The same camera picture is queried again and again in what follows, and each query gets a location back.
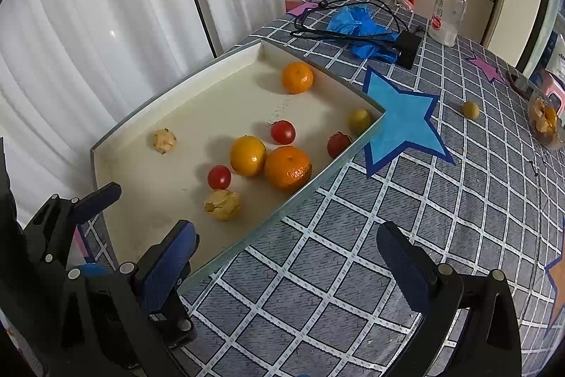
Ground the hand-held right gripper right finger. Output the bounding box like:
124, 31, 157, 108
376, 220, 526, 377

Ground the glass fruit bowl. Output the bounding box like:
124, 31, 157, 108
527, 88, 565, 150

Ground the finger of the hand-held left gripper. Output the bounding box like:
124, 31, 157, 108
148, 306, 198, 349
24, 182, 123, 272

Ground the small dark case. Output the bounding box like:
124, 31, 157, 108
505, 68, 535, 97

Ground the grey checked star tablecloth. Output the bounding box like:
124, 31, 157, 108
75, 0, 565, 377

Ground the clear plastic bottle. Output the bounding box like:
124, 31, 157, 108
427, 0, 468, 47

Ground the smooth yellow-orange orange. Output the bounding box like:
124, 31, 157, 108
230, 135, 268, 177

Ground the white shallow tray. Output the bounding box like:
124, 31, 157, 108
90, 38, 387, 285

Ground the black power adapter with cable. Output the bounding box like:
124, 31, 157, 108
290, 0, 424, 46

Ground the orange mandarin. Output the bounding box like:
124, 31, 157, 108
264, 146, 313, 190
281, 61, 315, 95

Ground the white curtain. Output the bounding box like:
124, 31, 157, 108
0, 0, 340, 228

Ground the yellow husked physalis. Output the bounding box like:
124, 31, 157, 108
204, 189, 242, 222
153, 128, 178, 154

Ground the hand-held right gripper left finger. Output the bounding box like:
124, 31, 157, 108
48, 220, 198, 377

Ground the yellow-green round fruit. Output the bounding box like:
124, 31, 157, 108
348, 108, 372, 136

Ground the white shopping bag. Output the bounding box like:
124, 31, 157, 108
541, 30, 565, 77

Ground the mixed small fruit pile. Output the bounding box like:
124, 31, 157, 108
532, 96, 559, 139

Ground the pink plastic stool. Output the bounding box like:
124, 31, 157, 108
541, 70, 565, 104

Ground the red cherry tomato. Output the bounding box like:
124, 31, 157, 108
270, 119, 296, 145
207, 165, 232, 190
327, 132, 353, 159

